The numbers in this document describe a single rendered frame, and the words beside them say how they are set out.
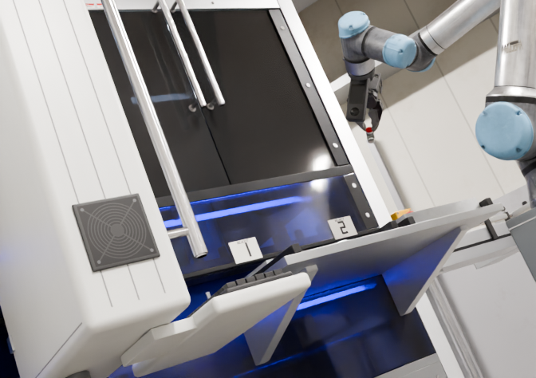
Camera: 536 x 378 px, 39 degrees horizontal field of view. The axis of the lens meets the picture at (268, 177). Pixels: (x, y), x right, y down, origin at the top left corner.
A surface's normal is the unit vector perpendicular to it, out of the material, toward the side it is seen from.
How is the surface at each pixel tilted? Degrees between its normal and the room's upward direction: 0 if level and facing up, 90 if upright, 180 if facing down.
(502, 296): 90
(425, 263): 90
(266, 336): 90
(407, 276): 90
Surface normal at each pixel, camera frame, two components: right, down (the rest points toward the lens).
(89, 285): 0.44, -0.44
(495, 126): -0.62, 0.11
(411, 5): -0.47, -0.11
